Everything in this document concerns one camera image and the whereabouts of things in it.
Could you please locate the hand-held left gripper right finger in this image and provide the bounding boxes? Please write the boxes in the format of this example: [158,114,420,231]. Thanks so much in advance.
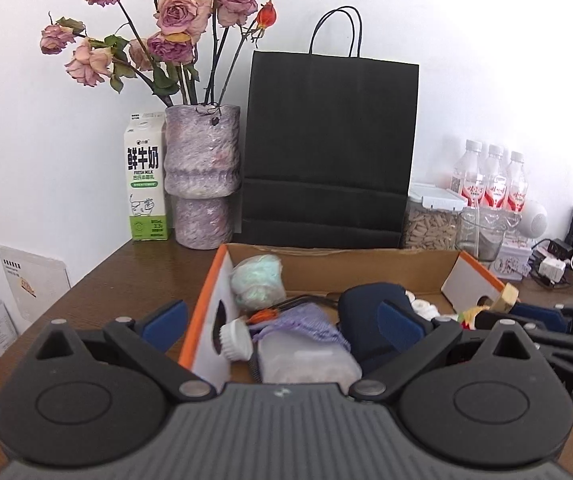
[349,299,537,403]

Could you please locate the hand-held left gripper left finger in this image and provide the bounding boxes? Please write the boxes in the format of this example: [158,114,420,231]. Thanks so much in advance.
[34,299,217,402]

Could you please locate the tan wooden block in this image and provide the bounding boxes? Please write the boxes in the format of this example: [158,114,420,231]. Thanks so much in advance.
[489,282,521,317]

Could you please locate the navy blue fabric case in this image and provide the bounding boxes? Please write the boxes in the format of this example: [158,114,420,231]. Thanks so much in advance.
[337,282,417,368]

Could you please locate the orange cardboard box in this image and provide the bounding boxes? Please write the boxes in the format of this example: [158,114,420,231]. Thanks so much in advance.
[179,242,519,386]

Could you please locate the white round brush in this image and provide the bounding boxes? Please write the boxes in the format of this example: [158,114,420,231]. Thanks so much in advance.
[219,321,253,362]

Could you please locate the purple knitted pouch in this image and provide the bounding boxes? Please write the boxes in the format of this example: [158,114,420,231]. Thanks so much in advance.
[249,305,349,353]

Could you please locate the orange small object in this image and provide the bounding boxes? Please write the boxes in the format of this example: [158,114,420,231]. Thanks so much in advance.
[246,308,282,325]

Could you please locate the clear plastic box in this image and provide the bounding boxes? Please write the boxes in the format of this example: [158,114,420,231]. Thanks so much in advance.
[255,332,363,386]

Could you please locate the pale green mesh ball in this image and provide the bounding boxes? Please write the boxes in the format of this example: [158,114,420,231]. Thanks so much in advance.
[230,254,287,311]

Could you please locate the clear container of seeds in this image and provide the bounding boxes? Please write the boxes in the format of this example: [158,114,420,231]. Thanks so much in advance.
[403,182,467,251]

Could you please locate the white charger plug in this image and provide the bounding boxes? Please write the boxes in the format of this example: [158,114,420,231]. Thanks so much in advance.
[536,255,567,286]

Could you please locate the white floral tin box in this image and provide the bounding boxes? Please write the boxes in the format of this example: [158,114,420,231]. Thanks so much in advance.
[491,237,537,281]

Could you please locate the black adapter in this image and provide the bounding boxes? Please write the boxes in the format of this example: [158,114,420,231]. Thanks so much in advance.
[546,237,573,261]

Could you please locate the clear glass cup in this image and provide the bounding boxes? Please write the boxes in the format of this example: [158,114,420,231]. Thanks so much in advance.
[459,206,508,263]

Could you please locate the white round speaker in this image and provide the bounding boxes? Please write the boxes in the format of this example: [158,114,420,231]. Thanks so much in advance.
[516,199,548,237]

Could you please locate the water bottle with red label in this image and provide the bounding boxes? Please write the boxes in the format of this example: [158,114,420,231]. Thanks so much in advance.
[450,139,483,208]
[481,144,508,211]
[505,151,529,213]

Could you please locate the white and green milk carton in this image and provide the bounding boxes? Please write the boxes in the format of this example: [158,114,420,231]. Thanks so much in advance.
[124,111,173,242]

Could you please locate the white sign board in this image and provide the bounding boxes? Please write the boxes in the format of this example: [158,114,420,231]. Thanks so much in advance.
[0,245,72,323]

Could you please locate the purple mottled vase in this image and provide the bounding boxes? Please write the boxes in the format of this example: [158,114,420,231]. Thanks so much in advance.
[164,104,242,251]

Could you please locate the black paper bag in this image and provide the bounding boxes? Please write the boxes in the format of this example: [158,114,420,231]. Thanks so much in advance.
[239,6,421,251]

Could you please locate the dried pink roses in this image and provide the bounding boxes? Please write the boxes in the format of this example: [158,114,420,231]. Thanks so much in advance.
[40,0,278,108]

